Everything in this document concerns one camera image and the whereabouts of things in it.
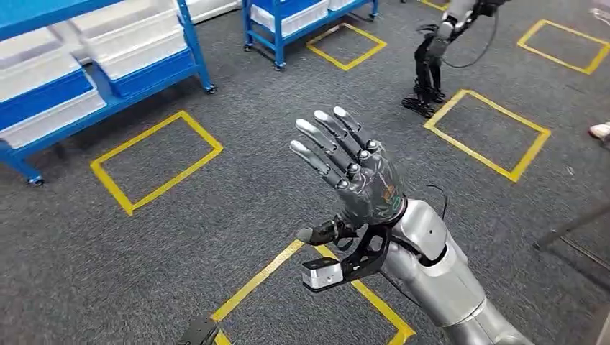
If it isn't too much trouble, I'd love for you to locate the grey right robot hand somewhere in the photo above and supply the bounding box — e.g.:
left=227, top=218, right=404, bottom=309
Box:
left=289, top=105, right=409, bottom=246

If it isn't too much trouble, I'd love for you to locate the black and silver humanoid robot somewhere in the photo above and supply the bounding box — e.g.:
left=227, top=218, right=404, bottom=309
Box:
left=401, top=0, right=513, bottom=120

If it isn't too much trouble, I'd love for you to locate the blue metal shelf rack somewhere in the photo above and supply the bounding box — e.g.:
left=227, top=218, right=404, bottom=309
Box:
left=0, top=0, right=218, bottom=188
left=241, top=0, right=381, bottom=73

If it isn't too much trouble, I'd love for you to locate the person's foot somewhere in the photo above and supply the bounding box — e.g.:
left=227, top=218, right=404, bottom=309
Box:
left=588, top=122, right=610, bottom=142

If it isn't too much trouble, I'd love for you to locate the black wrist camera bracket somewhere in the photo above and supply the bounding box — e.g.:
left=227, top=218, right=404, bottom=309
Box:
left=333, top=224, right=393, bottom=282

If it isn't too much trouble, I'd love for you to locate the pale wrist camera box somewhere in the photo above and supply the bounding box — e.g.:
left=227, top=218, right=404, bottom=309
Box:
left=301, top=257, right=344, bottom=293

